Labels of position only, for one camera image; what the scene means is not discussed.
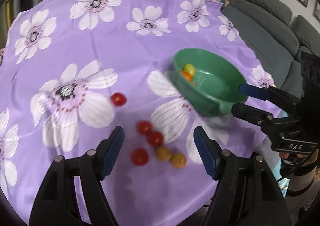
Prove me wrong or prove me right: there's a yellow cherry tomato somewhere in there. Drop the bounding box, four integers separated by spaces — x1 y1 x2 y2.
155 145 172 162
170 152 187 169

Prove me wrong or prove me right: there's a yellow gold pole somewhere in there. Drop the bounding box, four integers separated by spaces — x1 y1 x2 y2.
5 0 14 28

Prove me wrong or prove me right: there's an orange fruit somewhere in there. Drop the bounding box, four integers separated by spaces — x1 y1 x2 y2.
180 71 193 82

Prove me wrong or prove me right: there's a red cherry tomato pair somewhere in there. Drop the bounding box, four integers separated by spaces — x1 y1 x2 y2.
146 131 164 147
136 120 153 136

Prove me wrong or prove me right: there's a grey sofa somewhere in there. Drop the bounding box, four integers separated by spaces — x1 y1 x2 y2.
221 0 319 97

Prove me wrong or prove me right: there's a purple floral tablecloth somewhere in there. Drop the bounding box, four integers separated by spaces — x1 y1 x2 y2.
1 0 265 225

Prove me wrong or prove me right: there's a green jujube fruit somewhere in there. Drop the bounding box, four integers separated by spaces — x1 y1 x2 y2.
183 63 196 78

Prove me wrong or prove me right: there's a green plastic bowl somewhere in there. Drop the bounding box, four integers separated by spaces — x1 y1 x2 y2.
172 48 248 118

